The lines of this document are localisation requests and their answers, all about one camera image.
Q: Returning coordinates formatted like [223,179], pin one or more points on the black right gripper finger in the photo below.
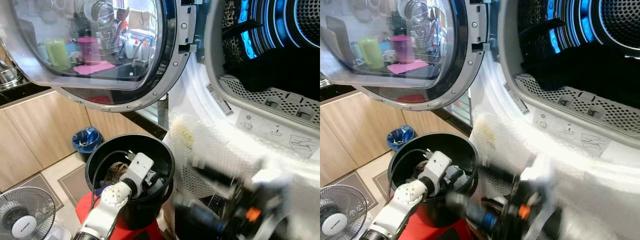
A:
[215,176]
[200,217]
[500,175]

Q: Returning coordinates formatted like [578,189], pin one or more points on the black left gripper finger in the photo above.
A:
[472,210]

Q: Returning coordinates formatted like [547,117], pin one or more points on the white mesh laundry bag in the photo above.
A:
[210,150]
[500,145]

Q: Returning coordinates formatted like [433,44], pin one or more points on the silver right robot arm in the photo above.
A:
[570,220]
[300,215]

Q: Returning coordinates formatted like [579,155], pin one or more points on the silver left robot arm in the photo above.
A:
[107,202]
[405,200]

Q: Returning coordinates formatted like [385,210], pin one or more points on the patterned clothes pile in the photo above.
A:
[416,171]
[115,172]

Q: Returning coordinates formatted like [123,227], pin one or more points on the white front-load washing machine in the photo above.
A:
[260,127]
[565,125]

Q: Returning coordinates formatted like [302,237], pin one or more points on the black plastic bucket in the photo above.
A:
[440,210]
[145,210]

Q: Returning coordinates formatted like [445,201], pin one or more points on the red plastic stool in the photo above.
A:
[425,231]
[87,205]

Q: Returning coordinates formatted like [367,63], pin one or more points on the bin with blue bag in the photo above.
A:
[86,141]
[400,136]

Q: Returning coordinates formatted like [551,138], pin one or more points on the white floor fan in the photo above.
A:
[334,220]
[22,220]

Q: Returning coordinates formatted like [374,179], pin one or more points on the grey perforated lint filter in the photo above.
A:
[250,92]
[550,92]

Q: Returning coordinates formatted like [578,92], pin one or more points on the round glass washer door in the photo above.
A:
[100,97]
[400,97]

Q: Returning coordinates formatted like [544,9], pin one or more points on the black garment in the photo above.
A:
[590,75]
[280,70]

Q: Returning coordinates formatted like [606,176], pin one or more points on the steel pot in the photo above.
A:
[325,81]
[6,70]

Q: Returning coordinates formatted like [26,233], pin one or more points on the leopard print garment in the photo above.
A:
[231,20]

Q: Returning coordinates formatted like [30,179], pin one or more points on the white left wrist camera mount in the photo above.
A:
[139,167]
[438,165]

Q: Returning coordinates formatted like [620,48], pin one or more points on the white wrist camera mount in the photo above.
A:
[438,165]
[537,177]
[139,167]
[270,179]

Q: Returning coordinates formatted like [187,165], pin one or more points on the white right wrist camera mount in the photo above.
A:
[537,177]
[270,179]

